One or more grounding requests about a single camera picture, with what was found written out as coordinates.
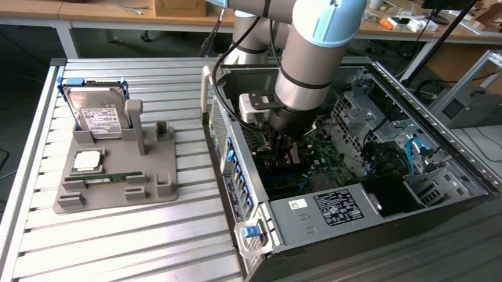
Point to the aluminium profile frame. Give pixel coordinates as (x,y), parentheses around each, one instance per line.
(484,60)

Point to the green RAM stick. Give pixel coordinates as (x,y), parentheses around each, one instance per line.
(114,176)

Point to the blue expansion slot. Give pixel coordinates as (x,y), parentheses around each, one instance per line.
(281,175)

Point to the white cup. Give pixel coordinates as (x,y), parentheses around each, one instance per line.
(378,3)

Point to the grey power supply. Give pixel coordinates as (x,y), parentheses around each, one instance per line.
(298,223)

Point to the graphics card with metal bracket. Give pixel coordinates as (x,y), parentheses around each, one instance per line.
(265,164)

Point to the brown cardboard box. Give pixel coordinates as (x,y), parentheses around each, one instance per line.
(178,7)

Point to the orange and white box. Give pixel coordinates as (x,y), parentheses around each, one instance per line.
(388,23)

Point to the silver hard disk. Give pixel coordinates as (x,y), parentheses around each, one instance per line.
(94,102)

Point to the silver CPU chip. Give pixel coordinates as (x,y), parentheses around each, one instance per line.
(87,161)

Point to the grey plastic parts rack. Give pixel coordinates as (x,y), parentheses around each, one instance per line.
(118,194)

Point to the grey computer tower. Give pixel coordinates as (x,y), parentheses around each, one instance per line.
(470,108)

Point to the silver chipset heatsink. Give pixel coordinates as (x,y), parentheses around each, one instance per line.
(322,182)

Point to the wooden desk white frame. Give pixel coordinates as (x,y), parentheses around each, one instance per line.
(78,11)
(487,37)

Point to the black monitor with stand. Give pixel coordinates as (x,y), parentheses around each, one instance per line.
(448,3)

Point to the brown cardboard piece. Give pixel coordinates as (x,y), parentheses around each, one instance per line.
(491,17)

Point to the silver perforated drive cage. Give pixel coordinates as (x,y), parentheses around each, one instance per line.
(361,117)

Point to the blue disk caddy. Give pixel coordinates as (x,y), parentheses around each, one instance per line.
(73,82)

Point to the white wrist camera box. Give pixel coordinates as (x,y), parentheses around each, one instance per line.
(249,113)

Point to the grey metal disk bay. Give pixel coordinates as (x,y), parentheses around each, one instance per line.
(432,188)

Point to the open black PC case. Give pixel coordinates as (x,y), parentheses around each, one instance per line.
(222,126)

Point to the white small box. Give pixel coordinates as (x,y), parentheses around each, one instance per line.
(425,26)

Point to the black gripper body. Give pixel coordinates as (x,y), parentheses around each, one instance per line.
(292,122)

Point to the black tripod pole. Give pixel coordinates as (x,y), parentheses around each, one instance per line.
(438,44)

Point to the blue case latch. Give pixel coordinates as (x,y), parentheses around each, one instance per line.
(252,232)

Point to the green motherboard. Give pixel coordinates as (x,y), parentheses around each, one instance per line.
(329,158)

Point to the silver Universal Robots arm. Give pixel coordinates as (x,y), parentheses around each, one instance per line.
(306,58)

